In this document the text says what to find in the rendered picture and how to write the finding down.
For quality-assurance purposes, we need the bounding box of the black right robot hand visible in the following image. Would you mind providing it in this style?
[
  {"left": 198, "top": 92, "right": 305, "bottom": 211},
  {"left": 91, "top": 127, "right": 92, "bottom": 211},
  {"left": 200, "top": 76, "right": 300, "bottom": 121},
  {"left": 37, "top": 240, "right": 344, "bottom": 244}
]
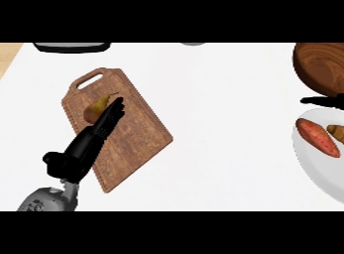
[{"left": 299, "top": 91, "right": 344, "bottom": 116}]

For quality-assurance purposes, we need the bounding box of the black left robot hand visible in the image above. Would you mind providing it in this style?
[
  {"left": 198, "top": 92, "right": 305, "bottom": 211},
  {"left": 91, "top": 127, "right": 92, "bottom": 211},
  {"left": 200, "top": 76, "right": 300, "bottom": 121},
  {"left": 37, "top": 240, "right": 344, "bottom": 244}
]
[{"left": 42, "top": 96, "right": 128, "bottom": 185}]

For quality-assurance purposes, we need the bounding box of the brown wooden bowl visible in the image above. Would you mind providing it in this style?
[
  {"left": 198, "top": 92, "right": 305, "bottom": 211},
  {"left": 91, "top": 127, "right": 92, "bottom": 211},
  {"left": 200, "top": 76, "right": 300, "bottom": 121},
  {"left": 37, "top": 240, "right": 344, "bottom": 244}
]
[{"left": 291, "top": 43, "right": 344, "bottom": 98}]

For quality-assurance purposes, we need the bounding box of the red sweet potato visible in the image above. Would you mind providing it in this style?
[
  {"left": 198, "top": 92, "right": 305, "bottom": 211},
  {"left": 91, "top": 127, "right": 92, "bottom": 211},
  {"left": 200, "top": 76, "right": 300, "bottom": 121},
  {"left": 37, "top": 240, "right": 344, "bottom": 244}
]
[{"left": 294, "top": 118, "right": 343, "bottom": 159}]

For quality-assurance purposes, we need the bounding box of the white plate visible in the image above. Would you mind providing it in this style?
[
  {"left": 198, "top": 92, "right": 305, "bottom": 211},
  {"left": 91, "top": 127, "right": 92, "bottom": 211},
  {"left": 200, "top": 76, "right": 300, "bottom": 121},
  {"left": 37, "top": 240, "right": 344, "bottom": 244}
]
[{"left": 290, "top": 107, "right": 344, "bottom": 210}]

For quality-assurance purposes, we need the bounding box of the brown wooden cutting board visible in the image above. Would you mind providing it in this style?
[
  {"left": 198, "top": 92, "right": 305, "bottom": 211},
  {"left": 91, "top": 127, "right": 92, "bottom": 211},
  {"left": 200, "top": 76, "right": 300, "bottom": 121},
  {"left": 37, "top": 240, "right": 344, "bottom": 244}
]
[{"left": 61, "top": 66, "right": 175, "bottom": 194}]

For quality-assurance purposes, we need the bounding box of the yellow-brown pear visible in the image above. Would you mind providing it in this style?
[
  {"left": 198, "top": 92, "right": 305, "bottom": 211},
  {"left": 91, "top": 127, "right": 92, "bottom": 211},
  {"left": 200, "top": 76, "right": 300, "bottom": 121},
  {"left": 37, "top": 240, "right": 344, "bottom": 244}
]
[{"left": 83, "top": 92, "right": 120, "bottom": 125}]

